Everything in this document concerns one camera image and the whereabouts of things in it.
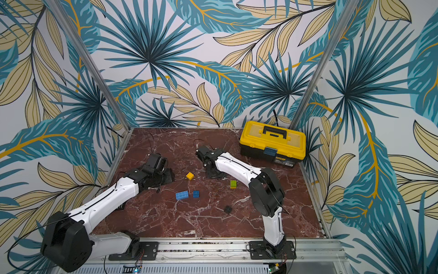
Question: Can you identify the yellow small lego brick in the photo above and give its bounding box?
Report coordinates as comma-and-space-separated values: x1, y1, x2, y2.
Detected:
186, 172, 195, 180

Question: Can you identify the light blue long lego brick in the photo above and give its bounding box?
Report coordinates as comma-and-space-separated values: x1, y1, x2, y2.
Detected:
176, 191, 189, 200

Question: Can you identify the green yellow lego brick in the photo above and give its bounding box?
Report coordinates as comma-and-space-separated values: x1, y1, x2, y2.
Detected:
230, 180, 237, 189

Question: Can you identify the black small lego brick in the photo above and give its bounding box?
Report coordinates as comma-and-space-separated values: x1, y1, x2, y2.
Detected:
224, 205, 233, 215

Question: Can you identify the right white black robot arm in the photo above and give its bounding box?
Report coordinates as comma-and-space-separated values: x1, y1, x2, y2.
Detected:
196, 146, 286, 259

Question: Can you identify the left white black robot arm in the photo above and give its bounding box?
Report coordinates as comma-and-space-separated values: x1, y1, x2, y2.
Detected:
41, 154, 175, 272

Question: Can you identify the yellow black toolbox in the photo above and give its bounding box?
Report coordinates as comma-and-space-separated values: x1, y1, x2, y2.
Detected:
240, 121, 306, 167

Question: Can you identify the aluminium left table rail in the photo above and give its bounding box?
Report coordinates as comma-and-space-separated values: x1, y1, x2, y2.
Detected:
106, 128, 134, 186

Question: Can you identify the aluminium table rail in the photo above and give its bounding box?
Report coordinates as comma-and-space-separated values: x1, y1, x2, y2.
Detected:
106, 128, 134, 186
299, 163, 333, 239

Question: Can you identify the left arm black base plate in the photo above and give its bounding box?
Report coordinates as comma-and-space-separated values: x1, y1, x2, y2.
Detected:
108, 242, 159, 261

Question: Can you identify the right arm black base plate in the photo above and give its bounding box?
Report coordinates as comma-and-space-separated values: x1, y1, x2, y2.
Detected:
247, 241, 297, 260

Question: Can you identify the aluminium right table rail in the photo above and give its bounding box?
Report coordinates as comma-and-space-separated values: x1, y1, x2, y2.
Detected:
299, 163, 333, 239

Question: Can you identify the aluminium left corner post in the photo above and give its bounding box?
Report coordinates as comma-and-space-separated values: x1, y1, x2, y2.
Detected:
47, 0, 131, 131

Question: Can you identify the aluminium corner post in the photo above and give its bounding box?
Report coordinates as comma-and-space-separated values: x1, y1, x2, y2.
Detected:
289, 1, 359, 130
47, 0, 131, 131

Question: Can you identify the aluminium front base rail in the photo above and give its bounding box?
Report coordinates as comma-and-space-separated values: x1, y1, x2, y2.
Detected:
76, 238, 353, 274

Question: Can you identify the aluminium right corner post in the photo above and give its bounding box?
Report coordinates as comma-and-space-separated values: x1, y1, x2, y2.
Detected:
289, 1, 359, 130

